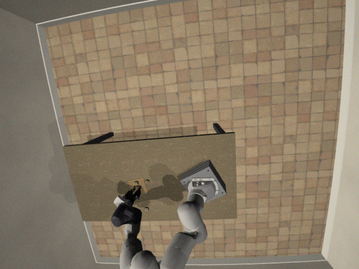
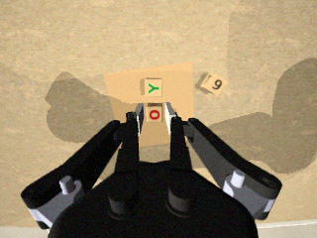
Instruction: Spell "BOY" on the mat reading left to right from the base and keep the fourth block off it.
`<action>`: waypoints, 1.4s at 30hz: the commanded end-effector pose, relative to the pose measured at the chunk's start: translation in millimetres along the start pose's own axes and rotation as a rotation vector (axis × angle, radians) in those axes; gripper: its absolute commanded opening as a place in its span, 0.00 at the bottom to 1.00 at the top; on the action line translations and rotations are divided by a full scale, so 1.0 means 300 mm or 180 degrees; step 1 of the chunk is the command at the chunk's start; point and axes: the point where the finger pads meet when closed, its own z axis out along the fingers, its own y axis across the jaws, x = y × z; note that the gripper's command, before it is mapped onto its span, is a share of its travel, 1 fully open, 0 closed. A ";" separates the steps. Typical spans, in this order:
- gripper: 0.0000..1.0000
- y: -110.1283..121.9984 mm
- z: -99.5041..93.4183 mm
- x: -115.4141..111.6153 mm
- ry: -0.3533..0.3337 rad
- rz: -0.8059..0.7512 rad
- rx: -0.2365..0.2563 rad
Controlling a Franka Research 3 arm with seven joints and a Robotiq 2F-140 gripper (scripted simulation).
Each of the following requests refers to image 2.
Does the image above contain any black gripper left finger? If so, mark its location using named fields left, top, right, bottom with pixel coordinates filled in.
left=21, top=103, right=144, bottom=230

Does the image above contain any tan square mat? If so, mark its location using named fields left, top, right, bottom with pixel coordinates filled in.
left=103, top=61, right=194, bottom=147

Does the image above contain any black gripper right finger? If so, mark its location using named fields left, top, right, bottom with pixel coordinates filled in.
left=165, top=102, right=282, bottom=220

